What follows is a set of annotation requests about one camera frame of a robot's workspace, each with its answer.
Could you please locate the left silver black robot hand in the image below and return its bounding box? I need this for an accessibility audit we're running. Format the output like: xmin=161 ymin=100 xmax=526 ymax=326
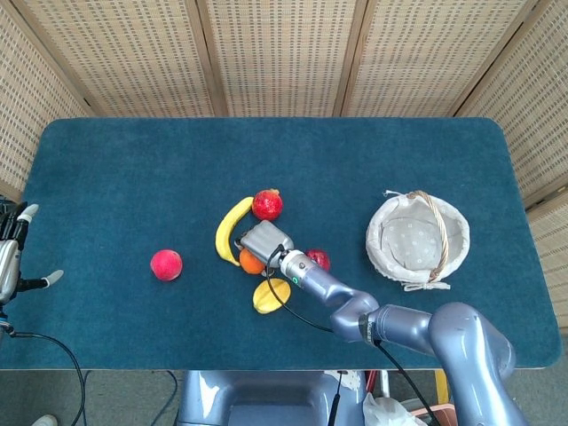
xmin=0 ymin=203 xmax=65 ymax=307

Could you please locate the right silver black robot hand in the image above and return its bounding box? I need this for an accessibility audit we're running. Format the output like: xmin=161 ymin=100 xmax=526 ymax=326
xmin=233 ymin=219 xmax=296 ymax=272

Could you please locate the orange fruit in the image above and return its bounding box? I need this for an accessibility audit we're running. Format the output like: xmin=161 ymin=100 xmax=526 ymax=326
xmin=239 ymin=248 xmax=266 ymax=274

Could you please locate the wicker basket with cloth liner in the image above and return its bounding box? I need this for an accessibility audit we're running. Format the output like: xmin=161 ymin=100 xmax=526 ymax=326
xmin=365 ymin=189 xmax=471 ymax=293

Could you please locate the bright red pomegranate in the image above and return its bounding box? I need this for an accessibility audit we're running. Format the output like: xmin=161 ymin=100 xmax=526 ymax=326
xmin=251 ymin=188 xmax=285 ymax=223

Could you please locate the yellow banana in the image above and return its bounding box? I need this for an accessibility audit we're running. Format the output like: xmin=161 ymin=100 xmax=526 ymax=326
xmin=215 ymin=196 xmax=256 ymax=268

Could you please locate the dark red pomegranate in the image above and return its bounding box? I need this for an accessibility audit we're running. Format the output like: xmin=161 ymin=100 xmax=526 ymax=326
xmin=304 ymin=248 xmax=332 ymax=272

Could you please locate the pink red peach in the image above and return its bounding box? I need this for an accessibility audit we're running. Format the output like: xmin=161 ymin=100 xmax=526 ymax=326
xmin=149 ymin=248 xmax=184 ymax=282

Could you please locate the blue table mat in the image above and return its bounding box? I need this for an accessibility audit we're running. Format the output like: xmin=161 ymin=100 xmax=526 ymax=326
xmin=0 ymin=116 xmax=562 ymax=372

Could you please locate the blue-grey robot torso base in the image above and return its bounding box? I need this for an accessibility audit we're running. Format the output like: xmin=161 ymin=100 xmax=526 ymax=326
xmin=176 ymin=369 xmax=369 ymax=426

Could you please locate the woven bamboo screen panel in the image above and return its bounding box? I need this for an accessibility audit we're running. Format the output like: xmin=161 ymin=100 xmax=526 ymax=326
xmin=339 ymin=0 xmax=554 ymax=119
xmin=452 ymin=0 xmax=568 ymax=338
xmin=11 ymin=0 xmax=221 ymax=119
xmin=194 ymin=0 xmax=369 ymax=119
xmin=0 ymin=0 xmax=92 ymax=205

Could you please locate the white plastic bag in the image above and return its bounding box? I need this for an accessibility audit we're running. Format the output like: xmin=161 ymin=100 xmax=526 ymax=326
xmin=362 ymin=392 xmax=428 ymax=426

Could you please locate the pink plastic stool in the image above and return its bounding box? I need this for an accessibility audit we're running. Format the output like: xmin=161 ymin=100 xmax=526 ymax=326
xmin=410 ymin=401 xmax=458 ymax=426

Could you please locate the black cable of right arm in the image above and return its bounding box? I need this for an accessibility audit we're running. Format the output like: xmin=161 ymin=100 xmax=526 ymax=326
xmin=264 ymin=242 xmax=441 ymax=426

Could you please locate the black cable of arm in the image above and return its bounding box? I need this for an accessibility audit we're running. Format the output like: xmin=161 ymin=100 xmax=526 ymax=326
xmin=264 ymin=242 xmax=441 ymax=426
xmin=0 ymin=328 xmax=89 ymax=426

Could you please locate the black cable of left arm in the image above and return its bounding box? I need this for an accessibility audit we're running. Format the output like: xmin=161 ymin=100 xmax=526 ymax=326
xmin=0 ymin=328 xmax=89 ymax=426

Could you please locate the black strap on torso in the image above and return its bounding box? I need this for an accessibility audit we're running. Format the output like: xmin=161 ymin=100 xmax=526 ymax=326
xmin=331 ymin=370 xmax=346 ymax=426

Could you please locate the blue floor cable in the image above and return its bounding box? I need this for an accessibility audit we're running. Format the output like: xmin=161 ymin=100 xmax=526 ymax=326
xmin=164 ymin=370 xmax=180 ymax=416

